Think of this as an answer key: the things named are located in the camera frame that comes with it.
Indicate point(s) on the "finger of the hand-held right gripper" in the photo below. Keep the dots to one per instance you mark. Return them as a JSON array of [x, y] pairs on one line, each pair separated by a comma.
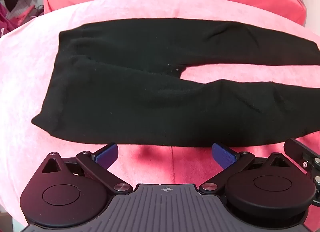
[[297, 148]]

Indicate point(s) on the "magenta cloth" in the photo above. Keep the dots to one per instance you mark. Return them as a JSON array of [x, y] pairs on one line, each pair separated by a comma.
[[12, 19]]

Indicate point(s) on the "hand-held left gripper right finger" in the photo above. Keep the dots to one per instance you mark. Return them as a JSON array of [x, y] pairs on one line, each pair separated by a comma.
[[222, 155]]

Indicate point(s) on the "black pants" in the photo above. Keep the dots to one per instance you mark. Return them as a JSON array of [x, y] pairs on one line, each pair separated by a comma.
[[125, 96]]

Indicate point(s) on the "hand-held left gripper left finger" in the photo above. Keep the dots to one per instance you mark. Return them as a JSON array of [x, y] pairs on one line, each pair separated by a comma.
[[108, 155]]

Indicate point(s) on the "pink fleece blanket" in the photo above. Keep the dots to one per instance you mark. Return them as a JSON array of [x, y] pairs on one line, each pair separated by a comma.
[[30, 71]]

